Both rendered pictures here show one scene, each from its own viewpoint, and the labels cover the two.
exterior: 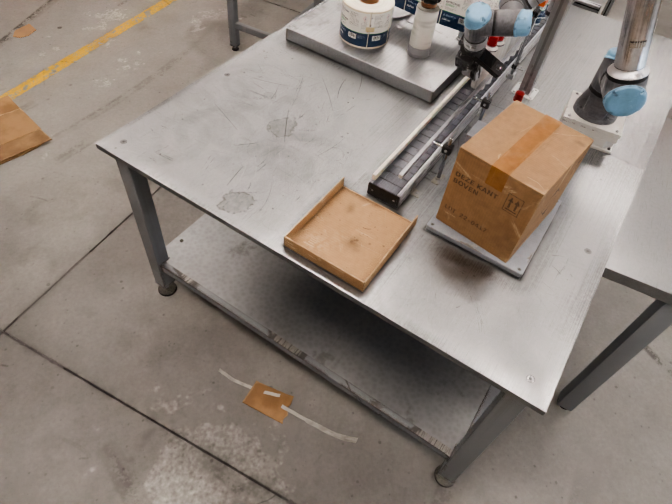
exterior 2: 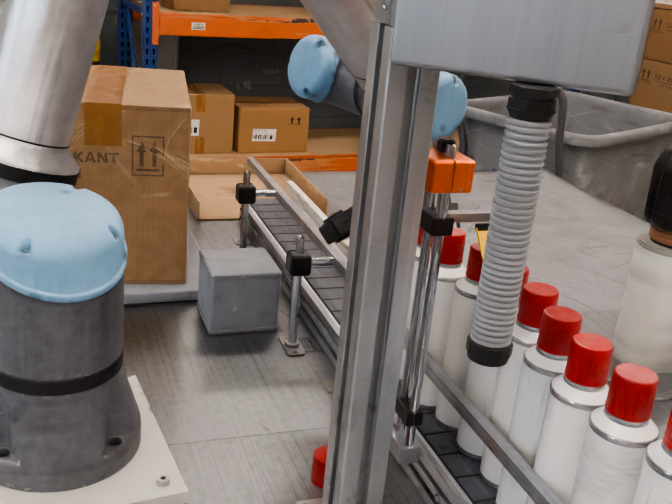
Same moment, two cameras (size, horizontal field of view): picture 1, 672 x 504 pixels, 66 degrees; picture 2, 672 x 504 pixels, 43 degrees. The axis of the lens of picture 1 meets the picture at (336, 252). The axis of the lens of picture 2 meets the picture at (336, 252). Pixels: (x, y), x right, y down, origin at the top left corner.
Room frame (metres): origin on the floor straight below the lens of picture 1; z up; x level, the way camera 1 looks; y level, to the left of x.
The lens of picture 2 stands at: (2.25, -1.19, 1.37)
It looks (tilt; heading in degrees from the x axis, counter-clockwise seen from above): 21 degrees down; 131
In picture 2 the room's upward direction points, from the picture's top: 6 degrees clockwise
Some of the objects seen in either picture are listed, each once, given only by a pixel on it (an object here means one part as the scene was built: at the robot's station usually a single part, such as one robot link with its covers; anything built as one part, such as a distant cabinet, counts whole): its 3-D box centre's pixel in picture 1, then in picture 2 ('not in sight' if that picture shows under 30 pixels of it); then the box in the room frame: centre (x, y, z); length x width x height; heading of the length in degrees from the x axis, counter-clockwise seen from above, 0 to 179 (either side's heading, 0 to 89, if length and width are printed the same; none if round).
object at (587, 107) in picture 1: (601, 100); (56, 394); (1.63, -0.84, 0.96); 0.15 x 0.15 x 0.10
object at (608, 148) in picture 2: not in sight; (554, 191); (0.72, 1.81, 0.48); 0.89 x 0.63 x 0.96; 88
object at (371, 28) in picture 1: (366, 17); not in sight; (1.99, 0.01, 0.95); 0.20 x 0.20 x 0.14
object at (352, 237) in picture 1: (352, 230); (246, 186); (0.97, -0.04, 0.85); 0.30 x 0.26 x 0.04; 152
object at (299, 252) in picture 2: (476, 111); (311, 290); (1.53, -0.41, 0.91); 0.07 x 0.03 x 0.16; 62
